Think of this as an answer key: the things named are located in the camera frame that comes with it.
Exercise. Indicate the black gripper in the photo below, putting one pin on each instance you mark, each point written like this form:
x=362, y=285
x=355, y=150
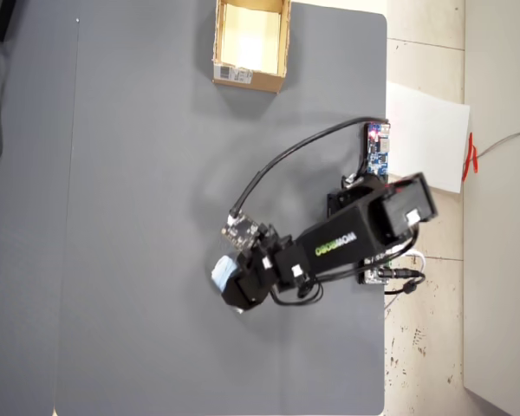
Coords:
x=251, y=286

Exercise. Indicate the light blue block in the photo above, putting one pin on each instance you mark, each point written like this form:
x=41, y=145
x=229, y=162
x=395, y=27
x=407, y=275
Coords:
x=223, y=273

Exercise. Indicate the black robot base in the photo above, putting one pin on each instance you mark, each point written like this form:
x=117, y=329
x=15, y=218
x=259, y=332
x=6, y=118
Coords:
x=342, y=203

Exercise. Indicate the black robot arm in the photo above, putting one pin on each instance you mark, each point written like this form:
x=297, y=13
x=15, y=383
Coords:
x=338, y=242

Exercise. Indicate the open cardboard box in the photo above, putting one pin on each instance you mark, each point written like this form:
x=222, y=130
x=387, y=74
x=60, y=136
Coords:
x=247, y=82

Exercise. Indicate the large grey table mat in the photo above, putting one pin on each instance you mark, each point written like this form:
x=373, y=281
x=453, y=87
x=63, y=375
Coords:
x=156, y=216

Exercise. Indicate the blue circuit board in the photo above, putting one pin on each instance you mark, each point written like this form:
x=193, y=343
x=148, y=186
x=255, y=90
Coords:
x=377, y=151

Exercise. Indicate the white paper sheet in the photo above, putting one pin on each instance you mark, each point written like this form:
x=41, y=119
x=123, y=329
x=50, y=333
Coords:
x=424, y=130

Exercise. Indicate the black camera circuit board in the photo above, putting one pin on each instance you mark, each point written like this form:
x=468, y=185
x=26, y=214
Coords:
x=240, y=232

